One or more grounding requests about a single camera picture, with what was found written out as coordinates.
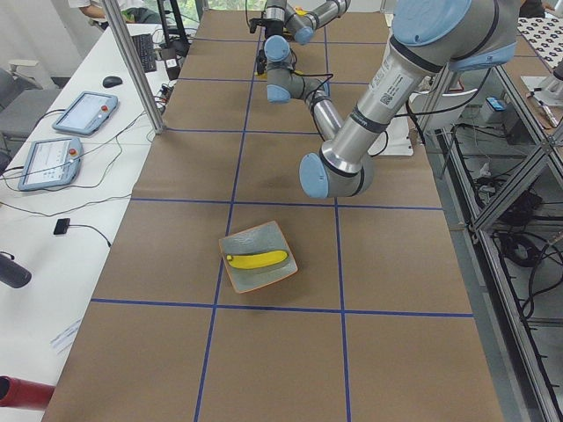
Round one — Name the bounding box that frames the red cylinder object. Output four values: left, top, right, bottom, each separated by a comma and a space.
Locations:
1, 375, 55, 411

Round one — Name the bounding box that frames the blue smartphone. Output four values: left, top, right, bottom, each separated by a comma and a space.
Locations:
486, 97, 506, 113

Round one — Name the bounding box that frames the lower blue teach pendant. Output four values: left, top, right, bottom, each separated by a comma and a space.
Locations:
18, 137, 84, 192

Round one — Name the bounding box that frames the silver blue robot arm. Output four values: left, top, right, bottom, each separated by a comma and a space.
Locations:
261, 0, 351, 45
251, 1, 520, 199

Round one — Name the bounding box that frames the small black box device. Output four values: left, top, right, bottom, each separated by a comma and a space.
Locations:
53, 218, 70, 236

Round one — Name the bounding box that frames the blue teach pendant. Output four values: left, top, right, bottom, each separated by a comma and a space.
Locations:
18, 137, 84, 192
52, 91, 119, 136

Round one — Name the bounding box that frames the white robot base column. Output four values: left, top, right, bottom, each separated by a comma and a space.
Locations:
369, 70, 479, 156

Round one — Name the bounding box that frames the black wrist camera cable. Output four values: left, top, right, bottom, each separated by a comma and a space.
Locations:
289, 47, 334, 96

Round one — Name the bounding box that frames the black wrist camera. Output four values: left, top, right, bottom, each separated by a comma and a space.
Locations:
255, 49, 267, 76
248, 18, 267, 33

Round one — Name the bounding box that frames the square grey orange-rimmed plate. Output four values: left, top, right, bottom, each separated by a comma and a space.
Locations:
219, 221, 298, 294

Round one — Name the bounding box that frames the black computer mouse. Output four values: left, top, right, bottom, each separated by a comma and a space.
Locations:
102, 76, 123, 89

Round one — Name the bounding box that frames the large yellow banana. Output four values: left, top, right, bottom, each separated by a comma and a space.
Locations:
225, 250, 289, 270

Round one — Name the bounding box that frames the black keyboard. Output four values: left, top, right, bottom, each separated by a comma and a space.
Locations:
131, 33, 157, 73

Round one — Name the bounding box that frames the aluminium frame post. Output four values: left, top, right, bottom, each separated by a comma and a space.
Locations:
101, 0, 165, 135

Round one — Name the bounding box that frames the aluminium frame rack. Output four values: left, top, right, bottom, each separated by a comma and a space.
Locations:
434, 40, 562, 421

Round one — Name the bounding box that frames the upper blue teach pendant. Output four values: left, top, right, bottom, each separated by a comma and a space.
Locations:
52, 91, 119, 136

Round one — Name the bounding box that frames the brown paper table mat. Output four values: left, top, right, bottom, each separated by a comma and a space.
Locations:
45, 11, 503, 421

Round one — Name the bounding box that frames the dark grey cylinder object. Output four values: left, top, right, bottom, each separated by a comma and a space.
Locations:
0, 251, 32, 288

